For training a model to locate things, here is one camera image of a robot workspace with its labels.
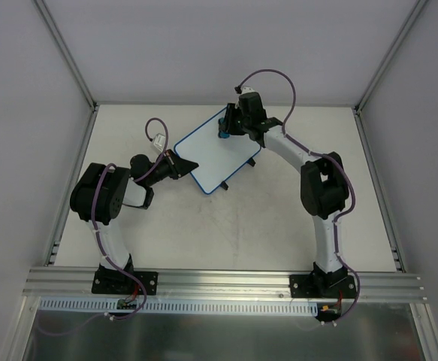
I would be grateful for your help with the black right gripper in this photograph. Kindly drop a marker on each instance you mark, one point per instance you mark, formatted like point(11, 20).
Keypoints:
point(232, 120)

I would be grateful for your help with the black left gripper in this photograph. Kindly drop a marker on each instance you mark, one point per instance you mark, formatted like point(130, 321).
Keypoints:
point(173, 165)

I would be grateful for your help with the blue bone-shaped eraser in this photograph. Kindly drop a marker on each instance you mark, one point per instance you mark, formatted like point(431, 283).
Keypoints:
point(223, 129)

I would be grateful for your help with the blue-framed whiteboard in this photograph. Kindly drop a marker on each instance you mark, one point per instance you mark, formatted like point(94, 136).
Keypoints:
point(218, 158)

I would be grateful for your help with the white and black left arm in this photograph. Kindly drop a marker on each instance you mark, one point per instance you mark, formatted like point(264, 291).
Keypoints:
point(102, 191)

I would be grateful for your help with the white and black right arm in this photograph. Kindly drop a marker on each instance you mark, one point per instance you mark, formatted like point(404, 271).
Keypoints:
point(323, 193)

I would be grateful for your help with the black whiteboard foot right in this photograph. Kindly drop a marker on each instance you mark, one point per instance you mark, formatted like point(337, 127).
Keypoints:
point(252, 162)

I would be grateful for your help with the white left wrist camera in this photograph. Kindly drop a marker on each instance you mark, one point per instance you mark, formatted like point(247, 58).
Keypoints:
point(159, 142)

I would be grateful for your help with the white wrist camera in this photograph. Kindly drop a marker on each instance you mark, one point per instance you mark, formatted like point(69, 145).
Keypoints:
point(245, 89)
point(159, 142)

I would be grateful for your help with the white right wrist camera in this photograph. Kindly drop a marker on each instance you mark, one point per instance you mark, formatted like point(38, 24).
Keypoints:
point(245, 89)

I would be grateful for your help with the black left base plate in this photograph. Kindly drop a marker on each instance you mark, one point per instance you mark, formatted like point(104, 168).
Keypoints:
point(109, 282)

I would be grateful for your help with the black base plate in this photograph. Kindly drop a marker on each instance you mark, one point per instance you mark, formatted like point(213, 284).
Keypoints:
point(109, 282)
point(313, 286)

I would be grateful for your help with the aluminium frame post left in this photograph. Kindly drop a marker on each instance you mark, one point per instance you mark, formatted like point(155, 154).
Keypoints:
point(58, 39)

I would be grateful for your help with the aluminium frame post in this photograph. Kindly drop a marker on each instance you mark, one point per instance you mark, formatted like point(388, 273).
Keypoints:
point(58, 39)
point(391, 52)

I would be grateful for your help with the white slotted cable duct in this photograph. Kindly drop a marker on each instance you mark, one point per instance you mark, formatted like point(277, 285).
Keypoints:
point(180, 306)

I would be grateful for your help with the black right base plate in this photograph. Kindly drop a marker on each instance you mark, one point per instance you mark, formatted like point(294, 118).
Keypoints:
point(313, 286)

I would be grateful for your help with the aluminium mounting rail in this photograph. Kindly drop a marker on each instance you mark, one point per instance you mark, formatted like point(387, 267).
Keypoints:
point(376, 287)

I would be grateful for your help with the aluminium frame post right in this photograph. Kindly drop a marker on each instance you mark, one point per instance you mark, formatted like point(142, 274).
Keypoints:
point(391, 52)

